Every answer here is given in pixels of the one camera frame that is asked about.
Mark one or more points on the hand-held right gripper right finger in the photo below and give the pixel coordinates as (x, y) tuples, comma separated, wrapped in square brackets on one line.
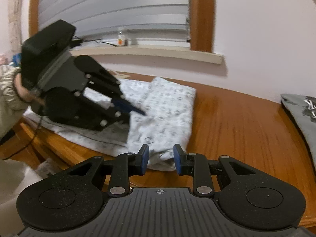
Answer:
[(177, 160)]

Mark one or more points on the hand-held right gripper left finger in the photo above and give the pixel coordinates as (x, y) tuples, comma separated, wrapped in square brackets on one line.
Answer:
[(144, 160)]

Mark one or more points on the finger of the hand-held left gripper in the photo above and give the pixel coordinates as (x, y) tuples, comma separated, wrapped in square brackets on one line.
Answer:
[(126, 105), (103, 116)]

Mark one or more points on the white patterned shirt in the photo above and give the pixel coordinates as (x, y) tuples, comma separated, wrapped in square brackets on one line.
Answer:
[(167, 103)]

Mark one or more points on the person's left forearm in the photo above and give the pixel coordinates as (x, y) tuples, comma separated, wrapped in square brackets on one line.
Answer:
[(9, 103)]

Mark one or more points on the person's left hand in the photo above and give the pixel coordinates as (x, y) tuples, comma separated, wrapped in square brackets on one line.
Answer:
[(21, 91)]

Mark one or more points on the beige curtain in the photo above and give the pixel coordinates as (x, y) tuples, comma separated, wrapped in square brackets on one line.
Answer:
[(16, 9)]

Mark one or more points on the beige window sill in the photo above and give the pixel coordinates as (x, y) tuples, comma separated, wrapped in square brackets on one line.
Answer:
[(148, 53)]

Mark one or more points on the small bottle orange label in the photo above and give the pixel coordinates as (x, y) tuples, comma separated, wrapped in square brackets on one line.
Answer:
[(121, 39)]

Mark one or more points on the white window blind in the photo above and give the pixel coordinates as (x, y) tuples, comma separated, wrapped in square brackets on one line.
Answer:
[(111, 5)]

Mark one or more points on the off-white cloth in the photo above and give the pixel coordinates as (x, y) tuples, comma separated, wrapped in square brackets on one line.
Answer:
[(14, 182)]

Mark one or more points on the grey printed cloth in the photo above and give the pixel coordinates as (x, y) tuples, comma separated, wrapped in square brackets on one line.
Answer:
[(301, 113)]

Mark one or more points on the wooden window frame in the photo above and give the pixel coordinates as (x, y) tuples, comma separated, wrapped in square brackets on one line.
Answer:
[(201, 17)]

